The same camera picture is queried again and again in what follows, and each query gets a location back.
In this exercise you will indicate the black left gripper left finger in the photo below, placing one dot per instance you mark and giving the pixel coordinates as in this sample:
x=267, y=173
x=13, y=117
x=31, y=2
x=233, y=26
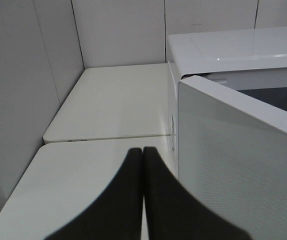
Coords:
x=116, y=214

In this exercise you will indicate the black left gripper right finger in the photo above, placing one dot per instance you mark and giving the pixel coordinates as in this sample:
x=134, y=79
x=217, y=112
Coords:
x=172, y=213

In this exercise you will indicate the white microwave door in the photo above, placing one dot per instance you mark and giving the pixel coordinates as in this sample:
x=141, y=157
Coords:
x=233, y=162

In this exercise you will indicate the white adjacent table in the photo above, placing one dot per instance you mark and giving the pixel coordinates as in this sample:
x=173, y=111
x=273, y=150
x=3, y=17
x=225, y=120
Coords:
x=114, y=103

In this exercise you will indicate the white microwave oven body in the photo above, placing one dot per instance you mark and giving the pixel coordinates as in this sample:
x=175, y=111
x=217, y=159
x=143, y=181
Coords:
x=252, y=61

